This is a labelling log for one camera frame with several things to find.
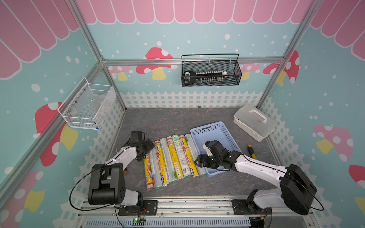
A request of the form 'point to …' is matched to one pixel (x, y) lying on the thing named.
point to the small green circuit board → (138, 222)
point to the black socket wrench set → (190, 77)
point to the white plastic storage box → (254, 122)
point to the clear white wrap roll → (171, 172)
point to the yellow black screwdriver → (251, 151)
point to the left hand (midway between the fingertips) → (150, 150)
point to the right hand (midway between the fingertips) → (198, 163)
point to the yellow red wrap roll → (182, 138)
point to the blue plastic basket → (214, 131)
